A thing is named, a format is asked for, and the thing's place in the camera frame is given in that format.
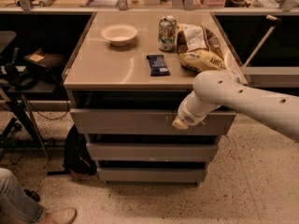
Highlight black headphones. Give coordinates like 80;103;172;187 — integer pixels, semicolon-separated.
5;48;37;91

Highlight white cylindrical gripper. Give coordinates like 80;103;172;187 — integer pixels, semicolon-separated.
172;91;220;130

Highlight black box with note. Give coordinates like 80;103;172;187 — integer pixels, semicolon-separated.
24;49;66;72

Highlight person leg in jeans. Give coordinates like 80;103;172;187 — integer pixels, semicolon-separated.
0;168;46;224

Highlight black side table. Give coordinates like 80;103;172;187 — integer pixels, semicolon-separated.
0;49;56;159

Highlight yellow brown chip bag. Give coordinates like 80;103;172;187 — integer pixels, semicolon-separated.
177;23;226;73

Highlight grey top drawer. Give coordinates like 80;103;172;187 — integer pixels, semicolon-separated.
70;108;235;135

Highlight white handled stick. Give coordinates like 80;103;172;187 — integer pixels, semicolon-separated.
243;15;281;67

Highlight grey middle drawer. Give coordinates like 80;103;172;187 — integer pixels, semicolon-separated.
87;143;218;161

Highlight black backpack on floor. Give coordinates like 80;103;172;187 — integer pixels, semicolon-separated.
48;125;97;178

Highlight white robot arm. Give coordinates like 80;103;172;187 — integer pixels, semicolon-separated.
172;70;299;142

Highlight green white soda can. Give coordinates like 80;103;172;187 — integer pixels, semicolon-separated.
158;16;177;51

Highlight dark blue snack bar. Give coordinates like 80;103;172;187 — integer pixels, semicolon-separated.
147;54;170;77

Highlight grey drawer cabinet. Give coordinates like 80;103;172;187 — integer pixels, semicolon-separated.
64;8;225;171

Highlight white paper bowl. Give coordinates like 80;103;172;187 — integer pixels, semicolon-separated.
101;24;137;47

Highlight grey drawer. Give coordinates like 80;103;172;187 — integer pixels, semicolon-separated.
97;168;207;183
87;143;218;161
70;108;235;135

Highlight black floor caster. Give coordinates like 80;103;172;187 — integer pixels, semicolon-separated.
24;189;41;203

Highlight tan shoe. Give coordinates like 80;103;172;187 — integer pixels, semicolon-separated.
39;207;77;224

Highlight grey bottom drawer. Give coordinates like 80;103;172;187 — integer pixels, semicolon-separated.
97;168;207;183

